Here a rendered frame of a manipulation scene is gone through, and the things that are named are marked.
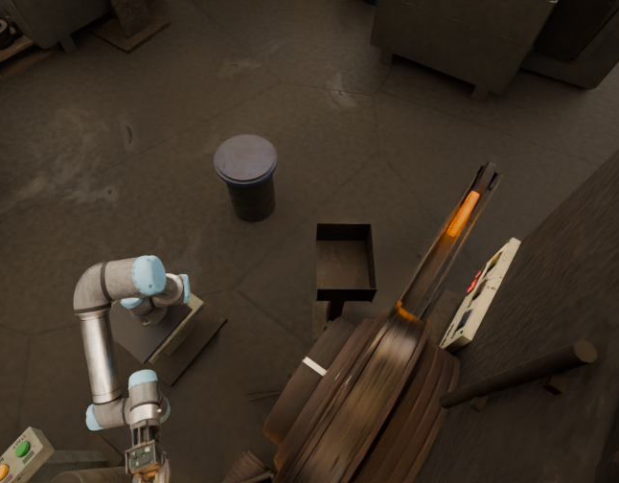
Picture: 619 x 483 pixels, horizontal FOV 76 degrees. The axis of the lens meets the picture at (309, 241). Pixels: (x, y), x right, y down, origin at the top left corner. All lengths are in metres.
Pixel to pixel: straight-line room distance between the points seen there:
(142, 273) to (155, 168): 1.54
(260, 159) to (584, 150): 2.16
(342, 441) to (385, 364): 0.13
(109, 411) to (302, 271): 1.19
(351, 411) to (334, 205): 1.83
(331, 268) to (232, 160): 0.82
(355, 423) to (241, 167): 1.55
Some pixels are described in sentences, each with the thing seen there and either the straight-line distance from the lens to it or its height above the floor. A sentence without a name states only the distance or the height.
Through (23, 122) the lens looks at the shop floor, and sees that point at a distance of 3.34.
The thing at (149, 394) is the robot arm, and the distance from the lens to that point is 1.23.
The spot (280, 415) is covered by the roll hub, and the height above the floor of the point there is 1.22.
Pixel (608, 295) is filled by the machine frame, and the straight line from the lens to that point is 0.45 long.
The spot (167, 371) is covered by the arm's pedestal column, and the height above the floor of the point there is 0.02.
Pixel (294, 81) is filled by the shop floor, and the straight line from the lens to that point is 3.08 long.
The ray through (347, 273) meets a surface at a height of 0.60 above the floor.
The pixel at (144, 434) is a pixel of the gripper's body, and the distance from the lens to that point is 1.20.
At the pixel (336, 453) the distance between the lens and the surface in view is 0.66.
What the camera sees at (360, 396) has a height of 1.34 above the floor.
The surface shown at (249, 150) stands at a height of 0.43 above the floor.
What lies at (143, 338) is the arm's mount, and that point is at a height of 0.32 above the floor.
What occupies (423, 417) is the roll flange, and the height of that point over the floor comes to 1.31.
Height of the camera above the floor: 1.97
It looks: 62 degrees down
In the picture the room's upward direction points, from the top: 2 degrees clockwise
